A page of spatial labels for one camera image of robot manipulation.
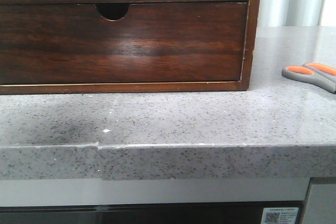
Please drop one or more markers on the grey orange scissors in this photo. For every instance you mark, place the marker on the grey orange scissors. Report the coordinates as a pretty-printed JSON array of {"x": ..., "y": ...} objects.
[{"x": 317, "y": 74}]

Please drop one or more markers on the dark wooden drawer cabinet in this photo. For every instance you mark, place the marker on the dark wooden drawer cabinet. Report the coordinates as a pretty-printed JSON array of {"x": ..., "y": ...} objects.
[{"x": 115, "y": 11}]

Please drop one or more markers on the black appliance under counter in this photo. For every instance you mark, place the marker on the black appliance under counter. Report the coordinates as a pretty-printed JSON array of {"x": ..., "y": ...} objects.
[{"x": 202, "y": 212}]

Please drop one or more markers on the white QR code sticker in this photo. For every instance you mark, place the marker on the white QR code sticker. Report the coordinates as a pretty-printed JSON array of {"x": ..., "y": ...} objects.
[{"x": 279, "y": 215}]

